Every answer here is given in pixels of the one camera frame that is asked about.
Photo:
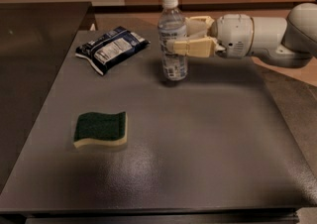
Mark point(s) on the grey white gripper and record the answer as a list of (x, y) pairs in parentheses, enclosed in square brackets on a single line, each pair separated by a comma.
[(234, 35)]

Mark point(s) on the clear plastic water bottle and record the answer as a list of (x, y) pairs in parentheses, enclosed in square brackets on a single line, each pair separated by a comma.
[(171, 26)]

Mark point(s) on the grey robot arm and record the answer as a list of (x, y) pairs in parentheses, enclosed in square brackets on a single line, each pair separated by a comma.
[(289, 42)]

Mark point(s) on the blue snack packet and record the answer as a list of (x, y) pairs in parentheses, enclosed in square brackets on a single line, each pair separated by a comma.
[(111, 49)]

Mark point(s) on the green yellow sponge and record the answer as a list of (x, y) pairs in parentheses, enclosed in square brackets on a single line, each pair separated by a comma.
[(101, 129)]

